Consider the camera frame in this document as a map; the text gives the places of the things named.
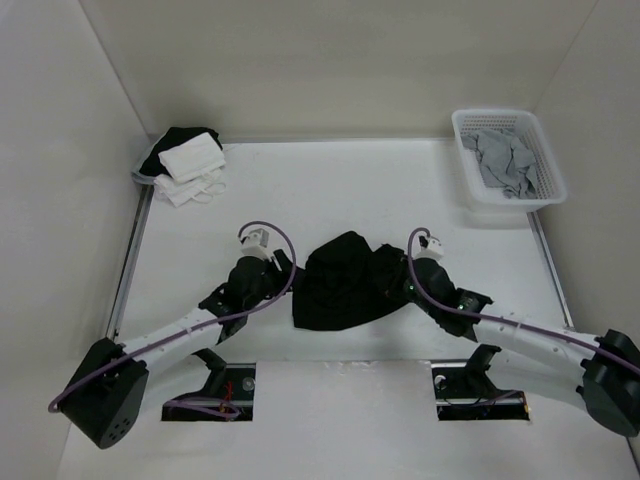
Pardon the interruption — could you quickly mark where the black tank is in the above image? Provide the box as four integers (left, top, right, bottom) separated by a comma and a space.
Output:
292, 231, 407, 332
132, 127, 223, 183

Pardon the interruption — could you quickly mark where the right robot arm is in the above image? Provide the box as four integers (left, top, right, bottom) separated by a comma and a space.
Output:
384, 254, 639, 438

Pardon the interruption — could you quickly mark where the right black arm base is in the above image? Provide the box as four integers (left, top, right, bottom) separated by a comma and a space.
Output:
431, 345, 530, 421

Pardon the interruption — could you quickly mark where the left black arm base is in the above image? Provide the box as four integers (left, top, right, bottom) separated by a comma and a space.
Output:
161, 349, 257, 422

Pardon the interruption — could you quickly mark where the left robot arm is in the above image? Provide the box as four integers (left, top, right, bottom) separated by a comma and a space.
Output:
48, 249, 297, 449

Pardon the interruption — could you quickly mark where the lower folded white tank top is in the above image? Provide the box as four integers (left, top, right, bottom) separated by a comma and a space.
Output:
154, 169, 226, 208

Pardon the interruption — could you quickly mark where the folded white tank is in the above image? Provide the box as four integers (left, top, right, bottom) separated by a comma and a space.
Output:
154, 169, 226, 208
159, 133, 226, 183

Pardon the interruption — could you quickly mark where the upper folded white tank top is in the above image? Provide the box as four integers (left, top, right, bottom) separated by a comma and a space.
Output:
159, 133, 226, 183

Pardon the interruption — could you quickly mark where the grey tank top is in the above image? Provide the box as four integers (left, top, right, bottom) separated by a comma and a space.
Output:
461, 129, 539, 200

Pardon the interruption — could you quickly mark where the folded black tank top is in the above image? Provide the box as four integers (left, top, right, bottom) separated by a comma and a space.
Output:
132, 127, 223, 183

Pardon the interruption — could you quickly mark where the white plastic basket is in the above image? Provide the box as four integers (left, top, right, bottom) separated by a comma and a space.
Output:
451, 109, 567, 214

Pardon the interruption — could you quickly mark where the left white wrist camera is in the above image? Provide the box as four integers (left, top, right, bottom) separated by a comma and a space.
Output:
240, 228, 271, 260

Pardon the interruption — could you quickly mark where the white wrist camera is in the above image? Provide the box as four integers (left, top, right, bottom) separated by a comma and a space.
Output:
240, 228, 271, 260
416, 235, 444, 261

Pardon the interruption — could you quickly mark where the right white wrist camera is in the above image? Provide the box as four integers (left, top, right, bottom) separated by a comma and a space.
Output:
416, 235, 444, 261

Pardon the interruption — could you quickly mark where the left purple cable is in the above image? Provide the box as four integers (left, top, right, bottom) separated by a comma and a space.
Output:
47, 221, 297, 415

